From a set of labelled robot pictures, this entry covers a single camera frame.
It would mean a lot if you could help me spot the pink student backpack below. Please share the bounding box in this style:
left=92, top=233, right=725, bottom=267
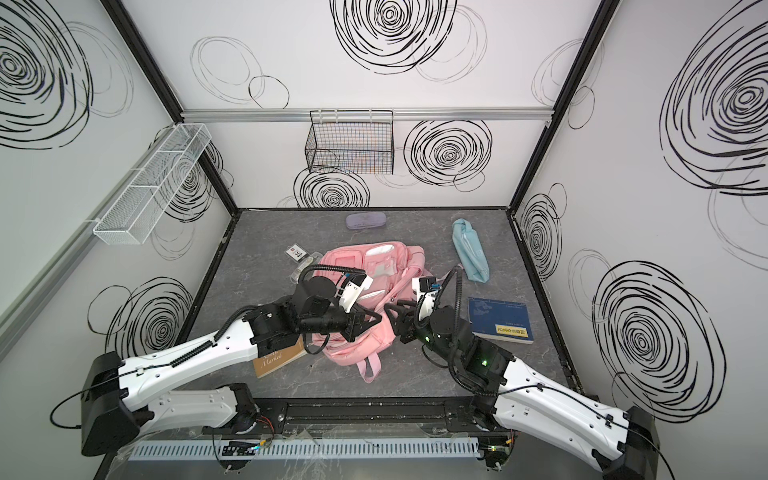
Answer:
left=321, top=241, right=430, bottom=383

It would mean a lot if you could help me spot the blue book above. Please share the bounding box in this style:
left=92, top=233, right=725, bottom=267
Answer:
left=468, top=297, right=534, bottom=344

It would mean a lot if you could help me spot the brown book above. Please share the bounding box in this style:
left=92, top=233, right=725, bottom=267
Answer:
left=253, top=337, right=306, bottom=378

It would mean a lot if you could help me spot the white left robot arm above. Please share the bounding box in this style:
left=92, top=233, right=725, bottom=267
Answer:
left=80, top=274, right=382, bottom=457

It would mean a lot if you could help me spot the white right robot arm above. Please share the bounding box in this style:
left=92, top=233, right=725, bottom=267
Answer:
left=384, top=301, right=660, bottom=479

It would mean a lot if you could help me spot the clear plastic eraser case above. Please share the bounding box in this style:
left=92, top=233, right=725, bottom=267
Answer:
left=290, top=252, right=323, bottom=285

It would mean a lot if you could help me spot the flat clear lead refill box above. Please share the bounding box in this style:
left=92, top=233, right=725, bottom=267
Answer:
left=285, top=244, right=307, bottom=262

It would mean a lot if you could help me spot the teal pencil pouch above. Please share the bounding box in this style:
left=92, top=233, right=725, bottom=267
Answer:
left=452, top=218, right=490, bottom=284

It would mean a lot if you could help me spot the purple fabric glasses case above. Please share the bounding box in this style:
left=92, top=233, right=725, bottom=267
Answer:
left=345, top=212, right=387, bottom=231

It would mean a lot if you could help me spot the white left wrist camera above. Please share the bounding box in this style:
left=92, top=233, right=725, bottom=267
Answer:
left=339, top=274, right=373, bottom=313

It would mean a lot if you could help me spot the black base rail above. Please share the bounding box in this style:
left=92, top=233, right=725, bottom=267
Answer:
left=122, top=392, right=607, bottom=436

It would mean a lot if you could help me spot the grey slotted cable duct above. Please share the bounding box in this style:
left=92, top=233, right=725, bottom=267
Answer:
left=129, top=437, right=481, bottom=461

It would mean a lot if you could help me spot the black wire basket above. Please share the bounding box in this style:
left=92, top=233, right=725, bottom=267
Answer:
left=304, top=120, right=395, bottom=175

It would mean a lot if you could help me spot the white mesh wall shelf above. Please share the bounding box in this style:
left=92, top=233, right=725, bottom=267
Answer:
left=93, top=123, right=212, bottom=245

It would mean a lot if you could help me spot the aluminium wall rail back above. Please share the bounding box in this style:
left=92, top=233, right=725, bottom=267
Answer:
left=181, top=106, right=554, bottom=123

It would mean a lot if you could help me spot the aluminium wall rail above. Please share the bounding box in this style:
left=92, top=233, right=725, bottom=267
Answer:
left=1, top=123, right=178, bottom=361
left=181, top=106, right=554, bottom=123

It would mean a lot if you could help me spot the aluminium wall rail left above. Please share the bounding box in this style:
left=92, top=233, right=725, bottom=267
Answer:
left=1, top=123, right=178, bottom=361

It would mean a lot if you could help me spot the black aluminium frame post left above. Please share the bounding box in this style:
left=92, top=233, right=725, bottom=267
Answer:
left=100, top=0, right=239, bottom=218

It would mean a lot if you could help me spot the black frame post right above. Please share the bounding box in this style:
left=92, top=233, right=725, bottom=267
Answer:
left=508, top=0, right=620, bottom=215

